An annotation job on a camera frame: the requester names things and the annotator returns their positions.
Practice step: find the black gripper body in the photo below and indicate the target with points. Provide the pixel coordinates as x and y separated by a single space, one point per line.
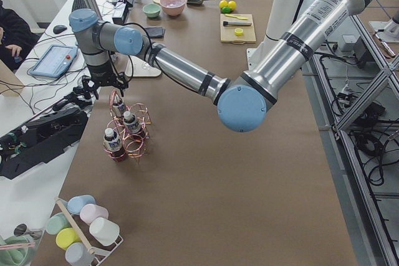
99 74

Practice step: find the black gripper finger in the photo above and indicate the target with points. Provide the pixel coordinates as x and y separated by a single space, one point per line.
90 86
122 83

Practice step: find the copper wire bottle basket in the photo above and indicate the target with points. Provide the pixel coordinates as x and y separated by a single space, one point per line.
126 134

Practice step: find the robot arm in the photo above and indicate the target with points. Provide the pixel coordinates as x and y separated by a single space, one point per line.
243 101

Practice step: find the tea bottle far corner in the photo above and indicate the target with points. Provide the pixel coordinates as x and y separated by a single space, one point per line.
119 108

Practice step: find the tea bottle corner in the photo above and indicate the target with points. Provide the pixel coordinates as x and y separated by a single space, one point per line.
119 108
113 145

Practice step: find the tea bottle middle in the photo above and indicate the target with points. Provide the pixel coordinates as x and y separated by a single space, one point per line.
133 127

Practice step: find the tea bottle near corner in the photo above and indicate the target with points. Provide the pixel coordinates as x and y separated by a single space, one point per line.
113 145

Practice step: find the cream rabbit tray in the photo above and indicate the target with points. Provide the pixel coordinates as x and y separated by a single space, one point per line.
138 68

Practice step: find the teach pendant tablet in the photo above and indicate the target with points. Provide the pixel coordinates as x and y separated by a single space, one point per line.
55 62

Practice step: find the grey folded cloth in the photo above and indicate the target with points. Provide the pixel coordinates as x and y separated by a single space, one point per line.
155 32

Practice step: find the black computer mouse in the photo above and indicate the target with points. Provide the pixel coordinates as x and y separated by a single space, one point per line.
58 29

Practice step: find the black equipment case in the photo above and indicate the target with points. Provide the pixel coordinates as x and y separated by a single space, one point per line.
40 141

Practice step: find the green bowl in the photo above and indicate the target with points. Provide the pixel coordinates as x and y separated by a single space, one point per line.
151 10

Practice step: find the black keyboard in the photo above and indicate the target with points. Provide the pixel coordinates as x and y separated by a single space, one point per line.
78 4

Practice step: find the seated person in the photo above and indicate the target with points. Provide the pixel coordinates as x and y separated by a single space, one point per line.
17 39

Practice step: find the pink bowl with ice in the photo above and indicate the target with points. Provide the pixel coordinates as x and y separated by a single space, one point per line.
173 7

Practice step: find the metal ice scoop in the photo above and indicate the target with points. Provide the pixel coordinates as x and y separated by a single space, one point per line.
195 2

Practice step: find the steel muddler black tip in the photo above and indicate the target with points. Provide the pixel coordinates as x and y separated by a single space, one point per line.
231 23

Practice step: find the blue cup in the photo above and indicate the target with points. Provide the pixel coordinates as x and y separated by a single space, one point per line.
75 204

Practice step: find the wooden cutting board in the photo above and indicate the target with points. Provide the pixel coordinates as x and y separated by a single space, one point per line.
227 33

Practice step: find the green lime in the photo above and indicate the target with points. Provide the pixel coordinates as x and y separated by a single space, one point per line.
225 10

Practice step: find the yellow plastic knife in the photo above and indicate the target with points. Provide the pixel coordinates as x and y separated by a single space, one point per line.
236 16

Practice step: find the pink cup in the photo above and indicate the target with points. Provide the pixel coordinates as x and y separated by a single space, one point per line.
90 212

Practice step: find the half lemon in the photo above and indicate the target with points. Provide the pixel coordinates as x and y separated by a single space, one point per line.
238 31

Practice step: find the whole lemon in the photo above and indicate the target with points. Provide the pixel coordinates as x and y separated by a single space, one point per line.
223 3
232 5

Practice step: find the green cup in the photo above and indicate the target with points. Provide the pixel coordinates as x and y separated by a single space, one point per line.
56 223

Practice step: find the white cup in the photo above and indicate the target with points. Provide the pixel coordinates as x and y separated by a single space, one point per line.
104 231

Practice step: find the yellow cup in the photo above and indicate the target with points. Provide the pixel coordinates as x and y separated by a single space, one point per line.
66 237

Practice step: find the grey cup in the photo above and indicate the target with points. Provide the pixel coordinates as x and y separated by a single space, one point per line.
78 255

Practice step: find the white wire cup rack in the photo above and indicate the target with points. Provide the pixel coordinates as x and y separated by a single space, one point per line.
101 253

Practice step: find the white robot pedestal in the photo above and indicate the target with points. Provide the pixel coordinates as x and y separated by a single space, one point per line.
283 14

